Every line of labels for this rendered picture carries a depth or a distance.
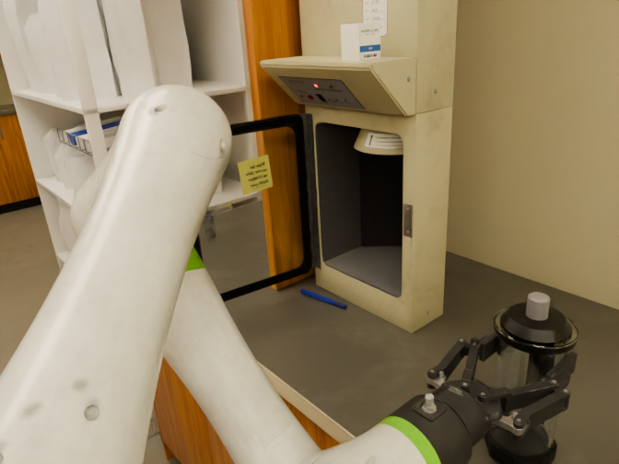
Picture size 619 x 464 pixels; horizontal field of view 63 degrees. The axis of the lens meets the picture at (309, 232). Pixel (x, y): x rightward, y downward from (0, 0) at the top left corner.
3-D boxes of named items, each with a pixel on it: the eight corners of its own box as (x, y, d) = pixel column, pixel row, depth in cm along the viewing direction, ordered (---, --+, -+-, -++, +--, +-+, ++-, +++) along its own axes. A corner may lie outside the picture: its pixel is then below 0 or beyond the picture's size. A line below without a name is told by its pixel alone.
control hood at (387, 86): (304, 101, 116) (301, 55, 112) (416, 115, 92) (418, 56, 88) (262, 110, 109) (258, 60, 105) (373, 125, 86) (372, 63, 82)
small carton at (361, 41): (362, 58, 94) (361, 23, 92) (380, 58, 91) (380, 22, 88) (341, 60, 92) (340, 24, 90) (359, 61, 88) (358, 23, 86)
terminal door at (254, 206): (312, 271, 130) (302, 112, 115) (200, 310, 115) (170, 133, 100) (310, 270, 130) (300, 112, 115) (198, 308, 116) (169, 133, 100)
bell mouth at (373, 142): (391, 133, 123) (391, 110, 121) (452, 143, 111) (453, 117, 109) (337, 147, 113) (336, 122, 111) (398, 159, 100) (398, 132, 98)
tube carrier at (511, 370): (506, 408, 86) (519, 296, 78) (570, 444, 78) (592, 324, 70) (468, 441, 80) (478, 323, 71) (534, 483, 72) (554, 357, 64)
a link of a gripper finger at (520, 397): (474, 390, 63) (481, 398, 62) (555, 373, 65) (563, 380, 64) (473, 414, 65) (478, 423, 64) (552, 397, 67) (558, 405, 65)
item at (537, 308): (520, 313, 78) (525, 274, 75) (582, 338, 71) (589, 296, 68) (485, 336, 72) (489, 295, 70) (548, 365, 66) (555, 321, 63)
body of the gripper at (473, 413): (474, 422, 56) (519, 383, 61) (414, 385, 62) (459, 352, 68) (470, 471, 59) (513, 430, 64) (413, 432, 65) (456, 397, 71)
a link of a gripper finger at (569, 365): (545, 374, 66) (551, 377, 65) (572, 351, 70) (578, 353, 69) (543, 392, 67) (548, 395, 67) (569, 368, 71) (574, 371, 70)
